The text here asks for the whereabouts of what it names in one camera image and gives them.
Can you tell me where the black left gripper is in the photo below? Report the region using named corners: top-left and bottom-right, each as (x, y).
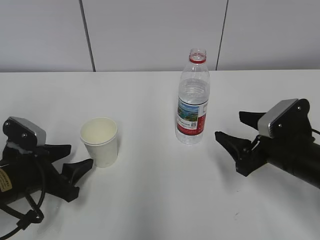
top-left (2, 144), bottom-right (94, 202)

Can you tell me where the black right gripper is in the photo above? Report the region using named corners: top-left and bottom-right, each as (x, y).
top-left (214, 111), bottom-right (315, 177)

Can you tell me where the white paper cup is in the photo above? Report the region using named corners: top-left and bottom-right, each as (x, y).
top-left (80, 117), bottom-right (118, 168)

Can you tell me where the clear plastic water bottle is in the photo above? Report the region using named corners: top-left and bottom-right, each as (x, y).
top-left (175, 48), bottom-right (211, 145)

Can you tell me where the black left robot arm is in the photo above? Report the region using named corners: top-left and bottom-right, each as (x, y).
top-left (0, 144), bottom-right (94, 204)

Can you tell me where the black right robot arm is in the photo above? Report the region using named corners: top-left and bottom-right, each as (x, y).
top-left (214, 111), bottom-right (320, 188)

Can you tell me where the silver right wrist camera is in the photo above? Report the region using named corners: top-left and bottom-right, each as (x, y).
top-left (257, 98), bottom-right (312, 139)

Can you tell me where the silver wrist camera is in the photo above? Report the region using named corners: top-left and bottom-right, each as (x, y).
top-left (257, 98), bottom-right (312, 139)
top-left (2, 116), bottom-right (47, 151)

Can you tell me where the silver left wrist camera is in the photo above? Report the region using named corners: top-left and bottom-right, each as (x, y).
top-left (2, 116), bottom-right (47, 151)

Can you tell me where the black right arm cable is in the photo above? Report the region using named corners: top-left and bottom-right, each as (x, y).
top-left (309, 127), bottom-right (320, 145)

